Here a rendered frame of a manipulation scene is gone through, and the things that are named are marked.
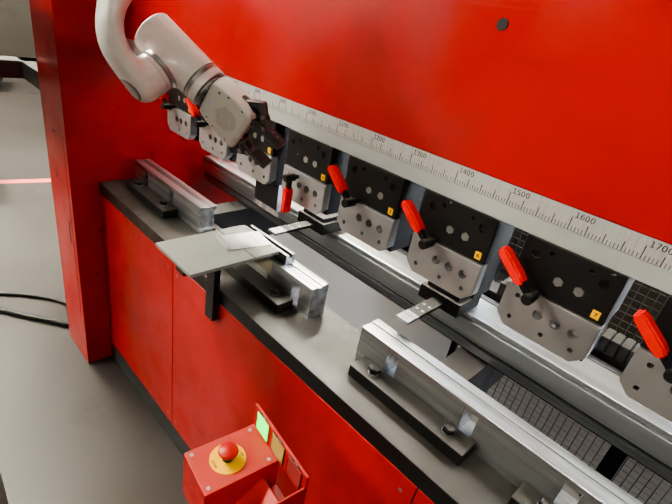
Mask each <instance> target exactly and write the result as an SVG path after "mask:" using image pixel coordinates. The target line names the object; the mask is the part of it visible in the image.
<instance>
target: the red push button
mask: <svg viewBox="0 0 672 504"><path fill-rule="evenodd" d="M238 453H239V449H238V446H237V445H236V444H235V443H233V442H225V443H223V444H222V445H221V446H220V447H219V449H218V454H219V456H220V457H221V458H222V460H223V462H225V463H230V462H232V461H233V459H234V458H235V457H236V456H237V455H238Z"/></svg>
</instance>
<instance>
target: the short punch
mask: <svg viewBox="0 0 672 504"><path fill-rule="evenodd" d="M281 187H282V184H281V185H272V184H265V185H264V184H262V183H261V182H259V181H257V180H256V186H255V198H256V199H257V203H256V204H257V205H258V206H260V207H262V208H263V209H265V210H266V211H268V212H269V213H271V214H273V215H274V216H276V217H277V218H278V217H279V211H281V201H282V192H283V190H282V188H281Z"/></svg>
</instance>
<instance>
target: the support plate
mask: <svg viewBox="0 0 672 504"><path fill-rule="evenodd" d="M217 231H218V230H217ZM220 231H221V232H223V233H224V234H237V233H246V232H251V231H249V230H248V229H246V228H245V227H244V226H242V225H240V226H235V227H230V228H225V229H220ZM220 231H218V232H219V233H220V234H221V235H224V234H222V233H221V232H220ZM155 246H156V247H157V248H158V249H159V250H160V251H161V252H162V253H163V254H165V255H166V256H167V257H168V258H169V259H170V260H171V261H172V262H173V263H174V264H175V265H176V266H177V267H178V268H180V269H181V270H182V271H183V272H184V273H185V274H186V275H187V276H188V277H189V278H194V277H197V276H201V275H205V274H208V273H212V272H215V271H219V270H223V269H226V268H230V267H234V266H237V265H241V264H245V263H248V262H252V261H256V260H259V259H263V258H266V257H270V256H274V255H277V254H278V253H279V251H278V250H276V249H275V248H273V247H272V246H271V245H266V246H259V247H252V248H244V249H245V250H247V251H248V252H249V253H251V254H252V255H253V256H255V257H256V258H254V257H253V256H252V255H250V254H249V253H248V252H246V251H245V250H244V249H237V250H230V251H227V250H226V248H225V247H224V246H223V245H222V244H221V243H220V241H219V240H218V239H217V238H216V230H215V231H210V232H206V233H201V234H196V235H191V236H186V237H181V238H176V239H171V240H167V241H162V242H157V243H155Z"/></svg>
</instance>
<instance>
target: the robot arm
mask: <svg viewBox="0 0 672 504"><path fill-rule="evenodd" d="M131 2H132V0H97V3H96V13H95V29H96V36H97V41H98V44H99V47H100V50H101V52H102V54H103V56H104V57H105V59H106V61H107V62H108V64H109V65H110V67H111V68H112V70H113V71H114V72H115V74H116V75H117V77H118V78H119V79H120V80H121V82H122V83H123V84H124V86H125V88H126V89H128V91H129V92H130V93H131V95H132V96H134V97H135V98H136V99H137V100H139V101H140V102H143V103H150V102H153V101H155V100H157V99H158V98H160V97H161V96H162V95H164V94H165V93H166V92H168V91H169V90H170V89H172V88H177V89H179V90H180V91H181V92H182V93H183V94H184V95H185V96H186V97H187V98H188V99H189V100H190V101H191V102H192V103H193V104H194V105H198V106H199V107H200V109H199V111H200V112H201V114H202V116H203V117H204V119H205V120H206V121H207V123H208V124H209V125H210V126H211V128H212V129H213V130H214V131H215V132H216V134H217V135H218V136H219V137H220V138H221V139H222V140H223V141H224V142H225V143H226V144H227V145H228V147H229V150H230V152H231V153H239V154H244V155H245V156H248V155H249V156H250V157H251V158H252V159H253V160H254V161H255V162H256V163H257V164H258V165H259V166H260V167H261V168H265V167H266V166H268V165H269V164H270V163H271V162H272V160H271V159H270V158H269V157H268V156H267V155H266V154H265V153H264V152H263V151H262V150H261V149H260V148H259V147H258V148H256V147H255V145H254V143H253V142H252V140H251V139H250V137H249V135H250V133H251V132H252V130H253V129H254V127H255V128H256V129H258V130H260V131H261V132H263V133H264V134H263V135H262V136H263V137H264V138H265V139H266V140H267V141H268V142H269V143H270V144H271V145H272V146H273V147H274V148H275V149H276V150H279V149H280V148H281V147H283V146H284V145H285V144H286V141H285V140H284V139H283V138H282V137H281V136H280V134H279V133H278V132H277V131H276V130H275V129H274V128H273V123H272V122H271V120H270V115H269V113H268V104H267V102H266V101H262V100H255V99H254V98H253V97H251V96H250V95H249V94H248V93H247V92H246V91H245V90H244V89H243V88H241V87H240V86H239V85H238V84H236V83H235V82H234V81H232V80H231V79H229V78H228V77H225V74H224V73H223V72H222V71H221V70H220V69H219V68H218V67H217V66H216V65H215V64H214V63H213V62H212V60H211V59H210V58H209V57H208V56H207V55H206V54H205V53H204V52H203V51H202V50H201V49H200V48H199V47H198V46H197V45H196V44H195V43H194V42H193V41H192V40H191V39H190V38H189V37H188V36H187V35H186V34H185V33H184V32H183V31H182V30H181V29H180V28H179V27H178V25H177V24H176V23H175V22H174V21H173V20H172V19H171V18H170V17H169V16H168V15H166V14H164V13H157V14H154V15H152V16H150V17H149V18H147V19H146V20H145V21H144V22H143V23H142V24H141V25H140V27H139V28H138V30H137V32H136V35H135V44H136V46H137V47H138V49H139V50H140V51H141V52H142V54H140V55H139V56H136V55H135V54H134V53H133V51H132V50H131V48H130V46H129V44H128V42H127V40H126V36H125V31H124V20H125V14H126V11H127V9H128V7H129V5H130V3H131ZM244 142H246V143H247V145H248V146H246V145H245V143H244ZM237 143H238V145H239V146H238V145H237Z"/></svg>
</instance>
